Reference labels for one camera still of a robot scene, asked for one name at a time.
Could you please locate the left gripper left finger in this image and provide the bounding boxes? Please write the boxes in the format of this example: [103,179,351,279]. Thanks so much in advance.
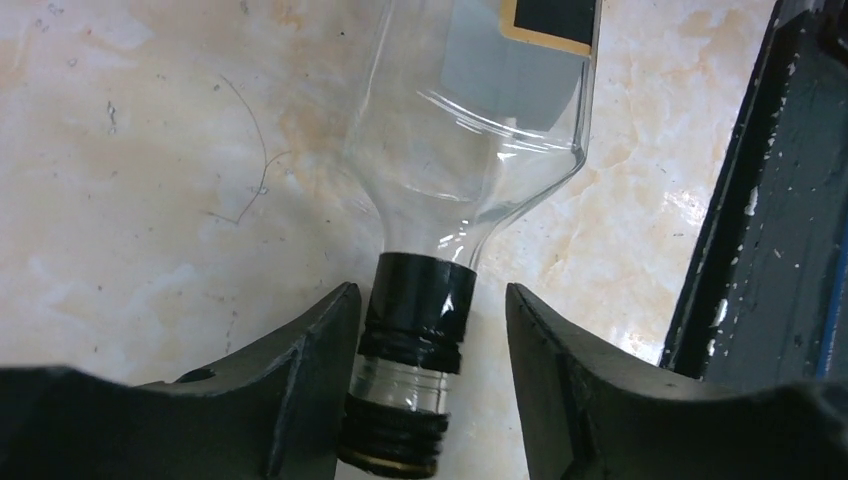
[1,283,361,479]

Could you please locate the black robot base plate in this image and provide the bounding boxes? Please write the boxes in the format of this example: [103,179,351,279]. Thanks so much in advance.
[659,1,847,391]

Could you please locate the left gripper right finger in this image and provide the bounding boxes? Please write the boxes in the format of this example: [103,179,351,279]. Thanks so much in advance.
[505,283,847,479]

